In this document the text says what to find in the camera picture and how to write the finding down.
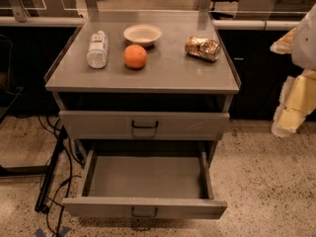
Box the grey drawer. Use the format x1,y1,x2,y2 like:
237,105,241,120
62,140,227,219
59,111,229,140

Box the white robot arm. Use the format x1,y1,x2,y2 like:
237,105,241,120
270,5,316,137

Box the grey metal drawer cabinet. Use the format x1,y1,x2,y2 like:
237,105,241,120
43,9,242,156

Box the gold crumpled can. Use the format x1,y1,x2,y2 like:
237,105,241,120
185,37,221,62

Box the white paper bowl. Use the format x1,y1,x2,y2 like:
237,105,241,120
123,25,162,47

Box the orange fruit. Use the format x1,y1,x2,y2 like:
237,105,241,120
123,44,147,69

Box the clear plastic water bottle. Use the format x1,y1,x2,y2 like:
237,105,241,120
87,31,109,69

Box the black floor stand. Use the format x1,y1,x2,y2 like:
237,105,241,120
0,127,67,214

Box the black upper drawer handle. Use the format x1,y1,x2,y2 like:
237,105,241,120
131,120,159,129

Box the black drawer handle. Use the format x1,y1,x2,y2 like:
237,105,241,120
130,207,158,218
131,120,159,129

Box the black lower drawer handle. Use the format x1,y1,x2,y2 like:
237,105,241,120
130,207,158,218

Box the white horizontal rail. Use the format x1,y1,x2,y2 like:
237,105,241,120
0,17,298,31

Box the black floor cables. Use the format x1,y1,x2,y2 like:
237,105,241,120
36,114,87,237

